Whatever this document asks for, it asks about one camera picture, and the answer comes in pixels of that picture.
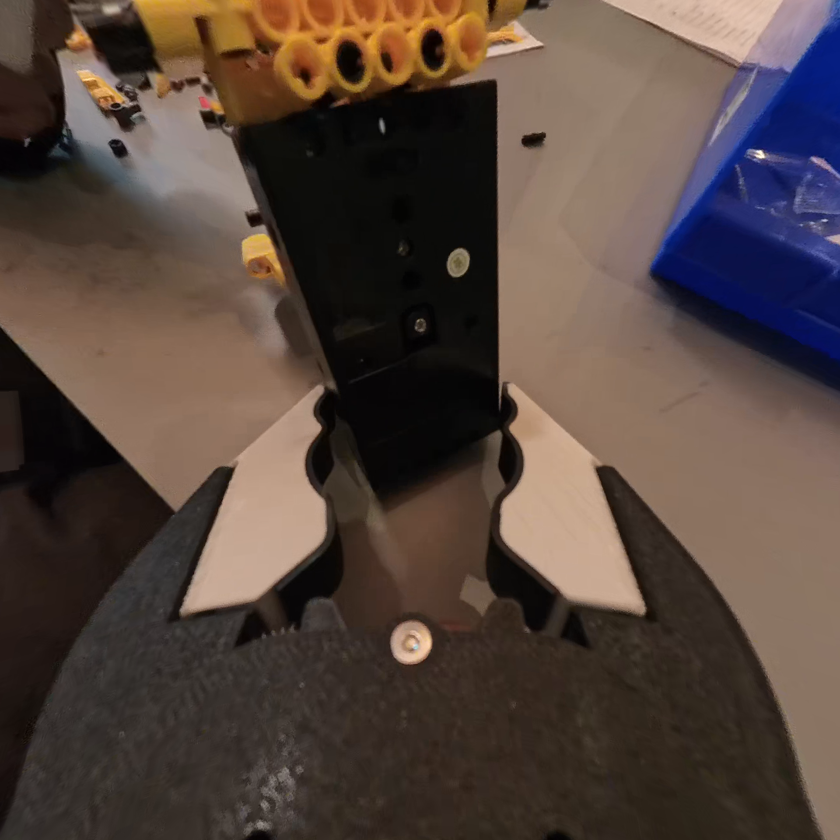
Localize pile of small building parts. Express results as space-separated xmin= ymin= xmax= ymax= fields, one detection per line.
xmin=64 ymin=26 xmax=227 ymax=160

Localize black battery box with yellow bricks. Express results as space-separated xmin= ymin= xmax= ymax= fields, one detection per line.
xmin=131 ymin=0 xmax=503 ymax=494

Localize clear plastic bags in bin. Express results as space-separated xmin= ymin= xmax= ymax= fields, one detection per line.
xmin=731 ymin=147 xmax=840 ymax=234

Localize yellow printed leaflet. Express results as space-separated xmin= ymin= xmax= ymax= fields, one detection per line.
xmin=484 ymin=20 xmax=546 ymax=55

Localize white paper sheet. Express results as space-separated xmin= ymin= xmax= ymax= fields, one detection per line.
xmin=602 ymin=0 xmax=785 ymax=68

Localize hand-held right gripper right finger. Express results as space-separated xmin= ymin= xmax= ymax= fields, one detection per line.
xmin=487 ymin=382 xmax=648 ymax=636

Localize large blue storage bin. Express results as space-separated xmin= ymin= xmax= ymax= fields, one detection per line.
xmin=650 ymin=13 xmax=840 ymax=388

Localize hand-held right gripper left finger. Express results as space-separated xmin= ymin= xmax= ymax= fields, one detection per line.
xmin=179 ymin=385 xmax=345 ymax=632

